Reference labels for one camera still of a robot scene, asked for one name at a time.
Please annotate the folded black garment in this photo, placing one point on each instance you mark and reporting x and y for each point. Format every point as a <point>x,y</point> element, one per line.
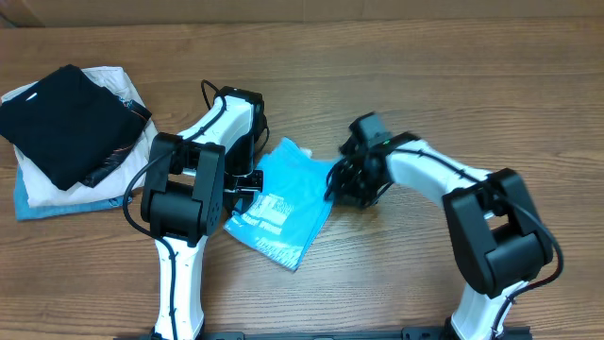
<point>71,128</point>

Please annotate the folded blue denim garment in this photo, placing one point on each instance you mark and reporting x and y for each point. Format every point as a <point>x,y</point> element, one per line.
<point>36,197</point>

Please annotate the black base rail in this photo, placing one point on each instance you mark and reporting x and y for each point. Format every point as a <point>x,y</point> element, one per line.
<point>408,333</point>

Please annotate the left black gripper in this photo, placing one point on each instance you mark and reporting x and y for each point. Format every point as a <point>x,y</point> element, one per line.
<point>247,191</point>

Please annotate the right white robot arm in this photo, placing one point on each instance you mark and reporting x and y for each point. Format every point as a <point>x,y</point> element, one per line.
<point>499,242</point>

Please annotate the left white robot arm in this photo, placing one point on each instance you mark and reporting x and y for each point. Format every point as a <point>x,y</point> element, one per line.
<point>189,176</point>

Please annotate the light blue printed t-shirt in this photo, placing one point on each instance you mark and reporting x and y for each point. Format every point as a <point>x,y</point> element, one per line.
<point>287,215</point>

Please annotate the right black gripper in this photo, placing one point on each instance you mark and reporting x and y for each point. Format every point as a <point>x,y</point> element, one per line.
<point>344,195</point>

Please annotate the folded beige garment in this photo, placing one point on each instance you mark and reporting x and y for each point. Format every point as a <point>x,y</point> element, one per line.
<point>118,82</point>

